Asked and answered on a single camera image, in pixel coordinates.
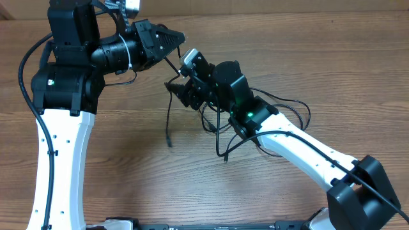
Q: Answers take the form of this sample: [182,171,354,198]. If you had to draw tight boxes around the black USB cable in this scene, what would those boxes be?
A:
[200,86,312,164]
[162,46,183,148]

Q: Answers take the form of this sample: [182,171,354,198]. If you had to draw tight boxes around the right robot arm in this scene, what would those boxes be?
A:
[167,56,402,229]

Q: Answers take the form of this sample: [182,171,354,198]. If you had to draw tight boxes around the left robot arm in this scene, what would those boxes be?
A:
[22,1,185,229]

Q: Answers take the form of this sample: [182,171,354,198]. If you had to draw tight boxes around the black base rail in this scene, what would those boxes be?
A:
[86,207,330,230]

